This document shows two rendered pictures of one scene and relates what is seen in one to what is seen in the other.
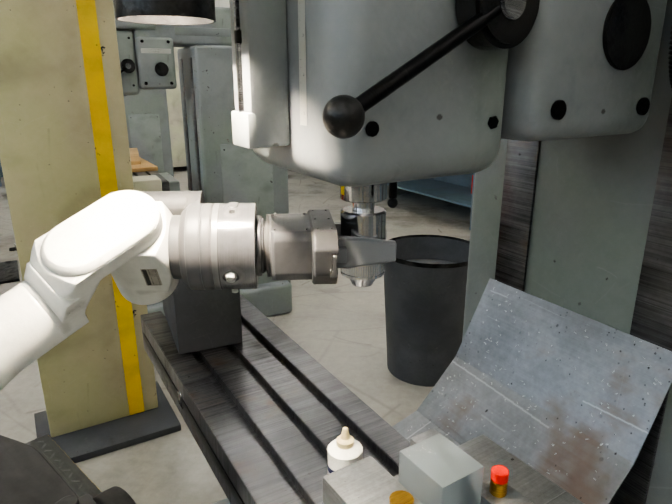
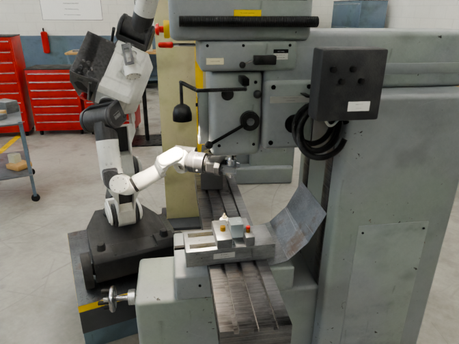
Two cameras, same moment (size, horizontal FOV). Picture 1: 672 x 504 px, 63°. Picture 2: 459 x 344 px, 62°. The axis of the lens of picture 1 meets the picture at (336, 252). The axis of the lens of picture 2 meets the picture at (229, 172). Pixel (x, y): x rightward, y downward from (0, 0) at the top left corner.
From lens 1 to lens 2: 107 cm
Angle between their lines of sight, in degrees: 21
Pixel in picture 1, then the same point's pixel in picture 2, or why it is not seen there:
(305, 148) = not seen: hidden behind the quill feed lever
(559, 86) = (270, 137)
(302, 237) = (212, 164)
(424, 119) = (233, 143)
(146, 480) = not seen: hidden behind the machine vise
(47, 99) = (179, 76)
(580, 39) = (276, 126)
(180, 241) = (186, 160)
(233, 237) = (197, 161)
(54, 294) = (159, 168)
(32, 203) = (169, 119)
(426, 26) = (232, 125)
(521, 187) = not seen: hidden behind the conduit
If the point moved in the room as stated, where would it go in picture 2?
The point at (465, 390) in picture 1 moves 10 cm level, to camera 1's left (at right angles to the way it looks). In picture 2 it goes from (283, 217) to (263, 213)
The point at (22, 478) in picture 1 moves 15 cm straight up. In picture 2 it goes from (152, 222) to (151, 201)
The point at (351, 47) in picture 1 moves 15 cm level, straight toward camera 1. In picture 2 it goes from (214, 130) to (195, 141)
